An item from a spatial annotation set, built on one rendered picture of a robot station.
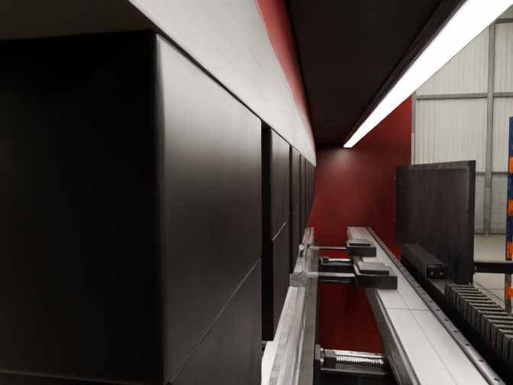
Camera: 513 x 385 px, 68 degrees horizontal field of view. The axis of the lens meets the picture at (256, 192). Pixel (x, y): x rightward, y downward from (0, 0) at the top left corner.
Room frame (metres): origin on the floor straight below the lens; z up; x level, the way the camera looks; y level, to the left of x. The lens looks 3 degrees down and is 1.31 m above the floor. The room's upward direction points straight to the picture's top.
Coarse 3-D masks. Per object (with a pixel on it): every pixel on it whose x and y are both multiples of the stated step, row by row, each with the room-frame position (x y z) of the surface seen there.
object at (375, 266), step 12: (360, 264) 1.10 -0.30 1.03; (372, 264) 1.10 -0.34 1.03; (384, 264) 1.10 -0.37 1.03; (312, 276) 1.10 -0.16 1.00; (324, 276) 1.10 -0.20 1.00; (336, 276) 1.09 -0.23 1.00; (348, 276) 1.09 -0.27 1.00; (360, 276) 1.04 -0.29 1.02; (372, 276) 1.03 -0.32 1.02; (384, 276) 1.03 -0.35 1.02; (396, 276) 1.02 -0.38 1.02; (372, 288) 1.03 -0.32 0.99; (384, 288) 1.03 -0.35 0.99; (396, 288) 1.02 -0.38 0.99
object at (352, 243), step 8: (352, 240) 1.50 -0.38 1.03; (360, 240) 1.50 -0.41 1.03; (368, 240) 1.50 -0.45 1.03; (312, 248) 1.50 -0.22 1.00; (320, 248) 1.50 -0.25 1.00; (328, 248) 1.49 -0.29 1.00; (336, 248) 1.49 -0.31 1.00; (344, 248) 1.48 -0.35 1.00; (352, 248) 1.44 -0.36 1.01; (360, 248) 1.43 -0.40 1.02; (368, 248) 1.43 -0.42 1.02; (360, 256) 1.43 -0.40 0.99; (368, 256) 1.43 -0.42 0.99
